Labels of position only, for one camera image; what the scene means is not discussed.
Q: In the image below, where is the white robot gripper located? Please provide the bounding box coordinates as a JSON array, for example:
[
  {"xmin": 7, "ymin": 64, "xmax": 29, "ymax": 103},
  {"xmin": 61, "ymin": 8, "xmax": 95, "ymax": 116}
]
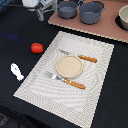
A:
[{"xmin": 22, "ymin": 0, "xmax": 58, "ymax": 10}]

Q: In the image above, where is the grey frying pan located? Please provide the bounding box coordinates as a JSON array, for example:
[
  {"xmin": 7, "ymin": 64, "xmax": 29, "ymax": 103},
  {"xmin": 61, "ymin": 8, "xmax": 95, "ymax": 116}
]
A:
[{"xmin": 57, "ymin": 1, "xmax": 77, "ymax": 19}]

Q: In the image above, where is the pink stove board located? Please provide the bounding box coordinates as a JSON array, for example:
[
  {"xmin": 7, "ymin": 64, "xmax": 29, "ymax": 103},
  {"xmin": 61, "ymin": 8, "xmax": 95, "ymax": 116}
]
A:
[{"xmin": 48, "ymin": 0, "xmax": 128, "ymax": 43}]

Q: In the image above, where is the grey cooking pot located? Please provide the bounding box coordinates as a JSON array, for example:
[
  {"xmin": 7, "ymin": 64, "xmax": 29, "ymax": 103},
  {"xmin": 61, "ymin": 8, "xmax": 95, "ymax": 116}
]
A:
[{"xmin": 78, "ymin": 0, "xmax": 105, "ymax": 25}]

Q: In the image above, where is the round beige plate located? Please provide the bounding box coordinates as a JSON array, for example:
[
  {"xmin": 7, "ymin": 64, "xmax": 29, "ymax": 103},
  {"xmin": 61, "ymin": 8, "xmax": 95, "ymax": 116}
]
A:
[{"xmin": 56, "ymin": 55, "xmax": 83, "ymax": 78}]

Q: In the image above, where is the beige bowl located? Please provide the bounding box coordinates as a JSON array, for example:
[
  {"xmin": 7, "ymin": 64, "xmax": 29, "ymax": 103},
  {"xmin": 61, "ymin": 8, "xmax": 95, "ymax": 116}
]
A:
[{"xmin": 119, "ymin": 5, "xmax": 128, "ymax": 30}]

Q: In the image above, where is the woven beige placemat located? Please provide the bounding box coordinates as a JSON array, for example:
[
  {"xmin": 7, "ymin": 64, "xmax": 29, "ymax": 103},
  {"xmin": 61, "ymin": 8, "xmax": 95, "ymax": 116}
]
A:
[{"xmin": 14, "ymin": 31, "xmax": 114, "ymax": 128}]

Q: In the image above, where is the fork with wooden handle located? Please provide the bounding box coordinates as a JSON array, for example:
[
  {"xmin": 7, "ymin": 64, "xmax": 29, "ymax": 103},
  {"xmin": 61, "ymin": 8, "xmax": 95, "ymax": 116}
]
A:
[{"xmin": 44, "ymin": 72, "xmax": 86, "ymax": 89}]

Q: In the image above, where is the knife with wooden handle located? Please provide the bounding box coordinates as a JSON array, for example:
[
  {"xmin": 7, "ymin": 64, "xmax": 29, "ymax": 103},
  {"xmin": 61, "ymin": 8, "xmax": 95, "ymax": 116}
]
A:
[{"xmin": 58, "ymin": 49, "xmax": 98, "ymax": 63}]

